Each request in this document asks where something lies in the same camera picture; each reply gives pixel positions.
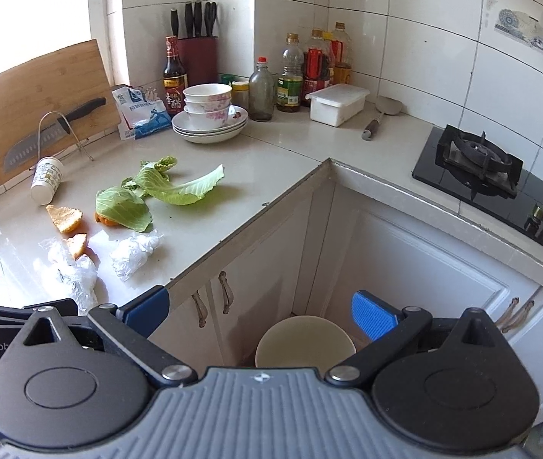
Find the middle white floral bowl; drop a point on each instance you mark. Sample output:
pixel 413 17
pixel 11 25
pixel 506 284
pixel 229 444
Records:
pixel 197 107

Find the long pale cabbage leaf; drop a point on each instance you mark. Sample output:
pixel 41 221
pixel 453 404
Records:
pixel 154 183

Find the left cabinet door handle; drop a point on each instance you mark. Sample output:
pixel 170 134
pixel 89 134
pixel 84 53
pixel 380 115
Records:
pixel 201 309

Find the cream round trash bin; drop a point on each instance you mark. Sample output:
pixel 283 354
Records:
pixel 304 341

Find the smooth green cabbage leaf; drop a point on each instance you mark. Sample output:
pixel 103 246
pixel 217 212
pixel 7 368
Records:
pixel 124 207

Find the top white plate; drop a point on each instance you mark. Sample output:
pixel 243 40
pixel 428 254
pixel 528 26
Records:
pixel 236 115

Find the white patterned paper cup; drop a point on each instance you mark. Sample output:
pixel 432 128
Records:
pixel 46 180

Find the metal spatula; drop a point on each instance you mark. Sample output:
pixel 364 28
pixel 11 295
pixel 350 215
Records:
pixel 385 107

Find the clear bottle red cap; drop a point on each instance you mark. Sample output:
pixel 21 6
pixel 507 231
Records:
pixel 262 92

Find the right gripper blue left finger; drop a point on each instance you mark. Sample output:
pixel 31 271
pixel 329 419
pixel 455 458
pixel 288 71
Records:
pixel 149 309

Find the red label sauce bottle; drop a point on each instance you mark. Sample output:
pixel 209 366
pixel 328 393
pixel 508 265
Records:
pixel 316 69

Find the yellow lid jar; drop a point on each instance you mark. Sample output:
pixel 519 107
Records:
pixel 240 93

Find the cabinet door handle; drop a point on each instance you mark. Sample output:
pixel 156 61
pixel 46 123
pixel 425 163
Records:
pixel 227 293
pixel 201 309

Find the green label oil bottle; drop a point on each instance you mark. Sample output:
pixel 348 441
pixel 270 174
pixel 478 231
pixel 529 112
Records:
pixel 289 85

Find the white floral bowl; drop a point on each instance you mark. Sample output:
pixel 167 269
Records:
pixel 207 120
pixel 209 92
pixel 197 107

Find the bottom white plate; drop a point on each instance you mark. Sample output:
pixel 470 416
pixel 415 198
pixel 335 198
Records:
pixel 210 140

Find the bamboo cutting board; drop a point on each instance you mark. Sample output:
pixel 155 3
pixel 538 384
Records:
pixel 59 81

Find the top white floral bowl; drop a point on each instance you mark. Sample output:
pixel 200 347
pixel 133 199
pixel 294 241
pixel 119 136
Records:
pixel 209 92

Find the orange peel piece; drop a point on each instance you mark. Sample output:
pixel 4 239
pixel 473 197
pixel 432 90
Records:
pixel 65 219
pixel 77 245

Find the white lidded plastic box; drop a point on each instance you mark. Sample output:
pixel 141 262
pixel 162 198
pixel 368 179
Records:
pixel 336 104

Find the long plastic wrap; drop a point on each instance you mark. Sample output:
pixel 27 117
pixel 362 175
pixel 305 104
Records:
pixel 75 279

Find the white plate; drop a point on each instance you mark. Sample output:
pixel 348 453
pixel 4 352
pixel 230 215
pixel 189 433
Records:
pixel 210 140
pixel 236 115
pixel 209 133

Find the small green lid jar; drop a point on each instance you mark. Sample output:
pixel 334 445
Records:
pixel 230 78

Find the dark red knife block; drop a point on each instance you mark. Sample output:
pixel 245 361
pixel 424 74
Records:
pixel 199 55

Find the black handled santoku knife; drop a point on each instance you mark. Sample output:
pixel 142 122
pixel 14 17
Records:
pixel 34 143

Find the dark vinegar bottle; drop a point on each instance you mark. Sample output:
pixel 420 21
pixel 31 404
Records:
pixel 175 77

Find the middle white plate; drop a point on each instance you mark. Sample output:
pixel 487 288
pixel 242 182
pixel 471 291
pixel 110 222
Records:
pixel 209 133

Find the black gas stove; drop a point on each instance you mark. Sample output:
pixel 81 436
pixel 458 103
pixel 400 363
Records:
pixel 472 169

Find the bottom white floral bowl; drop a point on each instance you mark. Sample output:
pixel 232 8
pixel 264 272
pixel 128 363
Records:
pixel 207 120

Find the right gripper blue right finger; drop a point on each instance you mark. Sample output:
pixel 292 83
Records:
pixel 374 317

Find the orange peel with stem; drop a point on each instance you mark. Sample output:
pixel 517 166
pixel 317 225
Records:
pixel 105 221

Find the blue white salt bag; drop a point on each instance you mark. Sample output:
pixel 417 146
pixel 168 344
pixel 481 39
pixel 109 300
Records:
pixel 139 118

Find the right cabinet handle pair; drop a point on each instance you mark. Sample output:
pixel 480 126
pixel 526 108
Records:
pixel 515 315

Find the small crumpled plastic wrap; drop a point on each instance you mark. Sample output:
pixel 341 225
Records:
pixel 128 255

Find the crinkled napa cabbage leaf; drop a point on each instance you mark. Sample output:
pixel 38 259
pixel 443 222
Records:
pixel 162 166

